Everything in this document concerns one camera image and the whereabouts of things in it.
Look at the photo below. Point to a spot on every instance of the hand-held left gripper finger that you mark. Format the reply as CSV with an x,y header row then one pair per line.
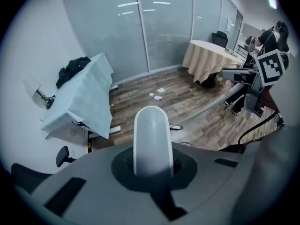
x,y
153,139

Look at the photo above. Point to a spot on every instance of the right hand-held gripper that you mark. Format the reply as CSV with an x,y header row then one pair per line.
x,y
272,67

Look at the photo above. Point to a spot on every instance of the wooden floor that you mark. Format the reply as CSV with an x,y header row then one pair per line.
x,y
187,97

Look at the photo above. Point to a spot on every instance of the small boxes on round table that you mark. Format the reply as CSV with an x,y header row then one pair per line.
x,y
230,52

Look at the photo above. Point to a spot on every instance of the round table with beige cloth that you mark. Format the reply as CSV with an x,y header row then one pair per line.
x,y
206,57

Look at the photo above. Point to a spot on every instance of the green object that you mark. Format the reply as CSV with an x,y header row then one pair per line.
x,y
249,42

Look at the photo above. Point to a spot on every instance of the table with light blue cloth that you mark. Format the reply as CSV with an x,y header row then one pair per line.
x,y
86,95

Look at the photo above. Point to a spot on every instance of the black clothing bundle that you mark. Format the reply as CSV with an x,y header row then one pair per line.
x,y
70,69

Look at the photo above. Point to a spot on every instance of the black office chair with armrest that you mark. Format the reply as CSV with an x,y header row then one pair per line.
x,y
28,177

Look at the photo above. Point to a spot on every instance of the white table lamp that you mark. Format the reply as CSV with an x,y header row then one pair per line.
x,y
32,88

